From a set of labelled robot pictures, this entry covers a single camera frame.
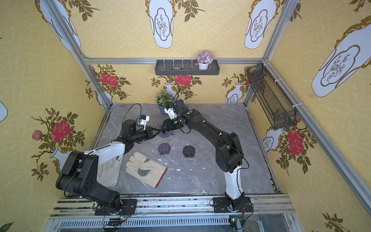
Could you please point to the grey wall shelf tray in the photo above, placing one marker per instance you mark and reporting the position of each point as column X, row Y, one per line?
column 184, row 67

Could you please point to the black wire mesh basket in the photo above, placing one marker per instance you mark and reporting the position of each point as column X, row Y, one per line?
column 275, row 104

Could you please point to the beige work glove right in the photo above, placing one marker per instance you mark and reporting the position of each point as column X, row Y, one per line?
column 145, row 169

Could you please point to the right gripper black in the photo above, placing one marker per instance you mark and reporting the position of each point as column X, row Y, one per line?
column 166, row 125

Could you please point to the grey phone stand front-left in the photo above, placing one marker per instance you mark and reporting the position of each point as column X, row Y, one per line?
column 164, row 149

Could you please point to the green plant blue pot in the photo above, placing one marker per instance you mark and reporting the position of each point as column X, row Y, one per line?
column 164, row 99

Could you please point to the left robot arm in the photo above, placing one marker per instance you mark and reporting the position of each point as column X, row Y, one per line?
column 79, row 173

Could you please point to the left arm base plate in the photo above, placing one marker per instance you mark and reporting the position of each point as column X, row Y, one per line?
column 125, row 207

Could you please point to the dark phone stand front-centre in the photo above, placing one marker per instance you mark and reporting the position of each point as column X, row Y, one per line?
column 189, row 151

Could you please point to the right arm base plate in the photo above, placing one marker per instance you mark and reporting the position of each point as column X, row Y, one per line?
column 227, row 205

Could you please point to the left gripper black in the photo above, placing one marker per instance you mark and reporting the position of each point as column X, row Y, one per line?
column 149, row 133

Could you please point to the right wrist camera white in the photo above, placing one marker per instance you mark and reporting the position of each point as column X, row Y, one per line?
column 170, row 112

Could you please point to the purple flower white pot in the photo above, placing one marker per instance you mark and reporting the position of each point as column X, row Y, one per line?
column 204, row 59

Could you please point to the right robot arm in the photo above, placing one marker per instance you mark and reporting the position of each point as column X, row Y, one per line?
column 228, row 150

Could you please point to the grey phone stand back-left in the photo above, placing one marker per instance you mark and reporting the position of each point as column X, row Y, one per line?
column 166, row 134

